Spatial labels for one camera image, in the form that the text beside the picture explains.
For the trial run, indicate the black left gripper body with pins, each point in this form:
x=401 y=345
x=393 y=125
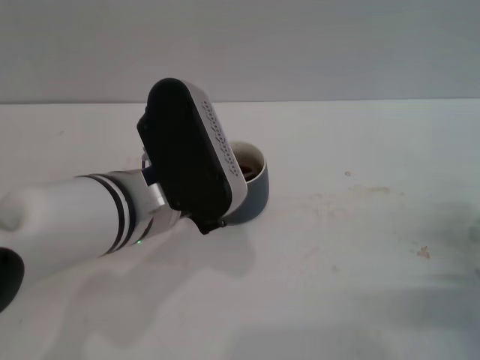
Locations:
x=208 y=223

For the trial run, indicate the grey ceramic cup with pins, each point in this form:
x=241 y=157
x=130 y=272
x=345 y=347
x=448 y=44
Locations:
x=255 y=198

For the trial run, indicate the black white wrist camera box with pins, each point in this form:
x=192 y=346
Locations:
x=183 y=150

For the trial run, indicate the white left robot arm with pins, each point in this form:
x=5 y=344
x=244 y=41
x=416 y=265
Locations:
x=75 y=213

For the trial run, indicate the dark coffee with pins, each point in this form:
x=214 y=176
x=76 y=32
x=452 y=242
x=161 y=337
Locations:
x=250 y=171

